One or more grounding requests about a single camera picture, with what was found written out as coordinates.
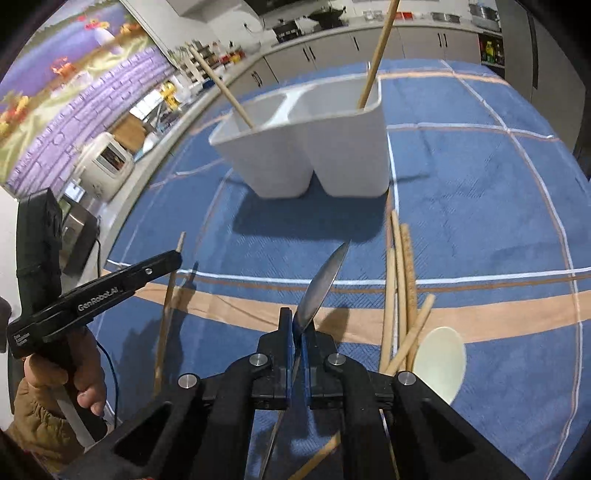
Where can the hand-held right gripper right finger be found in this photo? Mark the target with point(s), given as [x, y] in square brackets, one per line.
[306, 364]

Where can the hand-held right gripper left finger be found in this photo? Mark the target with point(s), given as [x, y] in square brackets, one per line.
[287, 344]

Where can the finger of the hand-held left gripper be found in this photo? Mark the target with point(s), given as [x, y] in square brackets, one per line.
[150, 270]

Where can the metal spoon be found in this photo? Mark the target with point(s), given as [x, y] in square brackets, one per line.
[323, 281]

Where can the cream plastic spoon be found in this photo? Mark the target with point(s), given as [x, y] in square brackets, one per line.
[438, 360]

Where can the white two-compartment utensil holder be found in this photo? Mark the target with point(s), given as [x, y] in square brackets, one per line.
[346, 152]

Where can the person's left forearm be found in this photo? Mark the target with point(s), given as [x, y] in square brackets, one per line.
[32, 429]

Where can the person's left hand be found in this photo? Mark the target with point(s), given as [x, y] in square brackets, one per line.
[94, 374]

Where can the black and silver appliance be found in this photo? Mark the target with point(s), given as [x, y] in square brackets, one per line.
[78, 235]

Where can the white rice cooker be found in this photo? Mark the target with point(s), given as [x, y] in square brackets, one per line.
[108, 161]

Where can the wooden cutting board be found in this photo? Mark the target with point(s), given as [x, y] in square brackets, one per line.
[127, 134]

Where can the printed window blind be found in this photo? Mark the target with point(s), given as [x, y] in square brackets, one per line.
[69, 92]

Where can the yellow bottle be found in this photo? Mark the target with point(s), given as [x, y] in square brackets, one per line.
[170, 94]

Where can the blue plaid tablecloth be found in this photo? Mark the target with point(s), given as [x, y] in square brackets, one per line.
[461, 221]

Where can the grey kitchen base cabinets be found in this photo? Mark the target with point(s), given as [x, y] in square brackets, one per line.
[332, 46]

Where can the black range hood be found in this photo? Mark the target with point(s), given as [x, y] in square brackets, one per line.
[268, 4]

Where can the black wok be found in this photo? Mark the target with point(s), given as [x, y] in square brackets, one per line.
[328, 16]

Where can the row of condiment bottles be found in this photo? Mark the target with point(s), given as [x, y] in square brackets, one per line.
[490, 50]

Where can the steel pot with lid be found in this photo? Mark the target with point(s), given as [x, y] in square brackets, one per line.
[445, 16]

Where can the grey refrigerator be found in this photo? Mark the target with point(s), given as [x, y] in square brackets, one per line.
[521, 46]

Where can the steel steamer pot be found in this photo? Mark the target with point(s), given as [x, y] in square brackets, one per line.
[482, 11]

